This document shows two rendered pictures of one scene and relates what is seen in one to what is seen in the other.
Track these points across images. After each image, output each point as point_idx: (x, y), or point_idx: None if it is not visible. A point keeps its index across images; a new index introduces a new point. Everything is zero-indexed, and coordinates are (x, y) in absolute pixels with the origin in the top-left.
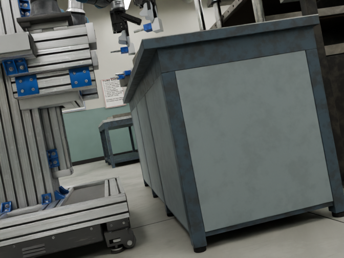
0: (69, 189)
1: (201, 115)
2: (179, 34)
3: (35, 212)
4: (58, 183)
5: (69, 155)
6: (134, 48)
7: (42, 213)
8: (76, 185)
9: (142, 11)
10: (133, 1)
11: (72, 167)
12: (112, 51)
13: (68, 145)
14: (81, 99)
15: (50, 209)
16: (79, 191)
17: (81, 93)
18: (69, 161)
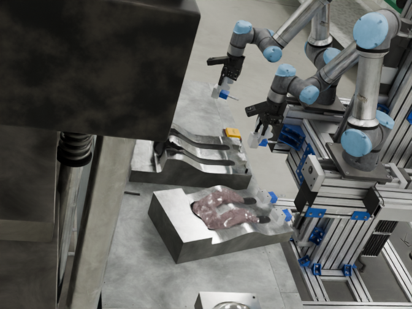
0: (309, 284)
1: None
2: (196, 81)
3: (290, 208)
4: (311, 256)
5: (301, 228)
6: (248, 137)
7: (281, 199)
8: (314, 308)
9: (230, 79)
10: (240, 72)
11: (297, 238)
12: (274, 141)
13: (305, 222)
14: (298, 181)
15: (280, 206)
16: (297, 282)
17: (301, 179)
18: (293, 220)
